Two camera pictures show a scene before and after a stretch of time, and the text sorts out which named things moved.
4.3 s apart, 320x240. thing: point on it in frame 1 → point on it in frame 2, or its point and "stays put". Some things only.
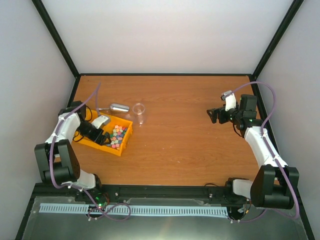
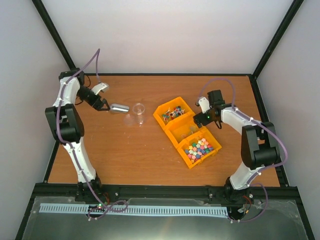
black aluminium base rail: [108, 192] stays put
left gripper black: [96, 138] → [100, 103]
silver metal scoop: [118, 107] stays put
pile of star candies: [117, 136] → [197, 150]
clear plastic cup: [138, 108] stays put
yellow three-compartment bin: [89, 115] → [195, 144]
